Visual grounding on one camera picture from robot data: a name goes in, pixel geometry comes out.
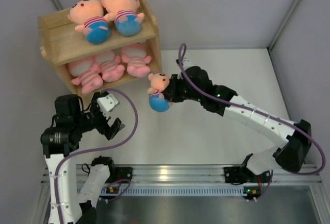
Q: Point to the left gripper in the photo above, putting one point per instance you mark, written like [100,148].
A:
[109,132]

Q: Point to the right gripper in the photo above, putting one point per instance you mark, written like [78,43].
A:
[171,92]

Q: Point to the boy plush doll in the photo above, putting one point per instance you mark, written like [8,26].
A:
[124,15]
[88,15]
[159,82]

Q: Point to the pink frog plush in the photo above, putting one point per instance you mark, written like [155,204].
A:
[85,72]
[110,66]
[137,59]

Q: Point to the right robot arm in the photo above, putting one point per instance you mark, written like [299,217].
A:
[290,144]

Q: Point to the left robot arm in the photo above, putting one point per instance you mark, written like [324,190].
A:
[61,140]

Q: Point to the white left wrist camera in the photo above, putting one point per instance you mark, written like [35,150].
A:
[107,103]

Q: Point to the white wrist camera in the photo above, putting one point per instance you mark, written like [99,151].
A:
[185,62]
[107,103]

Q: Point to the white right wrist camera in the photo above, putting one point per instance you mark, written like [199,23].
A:
[185,62]

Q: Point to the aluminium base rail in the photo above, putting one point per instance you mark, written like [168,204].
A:
[203,180]

